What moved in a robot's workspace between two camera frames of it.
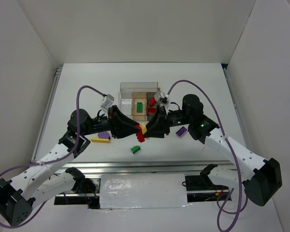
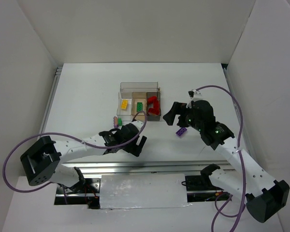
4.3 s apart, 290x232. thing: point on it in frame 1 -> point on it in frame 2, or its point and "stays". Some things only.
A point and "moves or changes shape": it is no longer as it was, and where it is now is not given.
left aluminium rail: (58, 73) stays
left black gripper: (113, 122) -> (133, 145)
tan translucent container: (139, 106) stays
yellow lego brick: (143, 127) moves or changes shape
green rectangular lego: (139, 107) stays
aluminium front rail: (145, 168) stays
